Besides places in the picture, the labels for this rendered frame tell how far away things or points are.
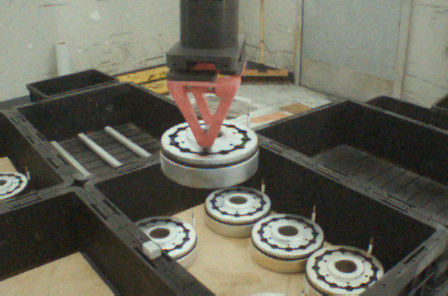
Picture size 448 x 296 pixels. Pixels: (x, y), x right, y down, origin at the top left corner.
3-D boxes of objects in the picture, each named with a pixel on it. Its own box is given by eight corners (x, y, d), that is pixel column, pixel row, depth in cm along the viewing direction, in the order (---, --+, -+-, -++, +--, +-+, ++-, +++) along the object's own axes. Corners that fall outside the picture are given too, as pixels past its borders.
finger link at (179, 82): (167, 153, 46) (164, 59, 42) (182, 125, 52) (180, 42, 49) (237, 157, 45) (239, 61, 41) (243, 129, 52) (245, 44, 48)
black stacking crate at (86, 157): (238, 191, 86) (239, 134, 82) (90, 250, 69) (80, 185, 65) (132, 127, 115) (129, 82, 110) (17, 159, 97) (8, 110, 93)
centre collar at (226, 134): (242, 140, 50) (242, 134, 49) (204, 153, 47) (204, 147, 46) (213, 126, 53) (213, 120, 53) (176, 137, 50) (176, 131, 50)
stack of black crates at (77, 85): (101, 144, 266) (94, 68, 249) (127, 162, 245) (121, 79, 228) (37, 163, 242) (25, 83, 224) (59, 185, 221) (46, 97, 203)
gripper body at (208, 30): (164, 74, 42) (163, -8, 39) (186, 48, 52) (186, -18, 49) (236, 76, 42) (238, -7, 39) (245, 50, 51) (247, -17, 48)
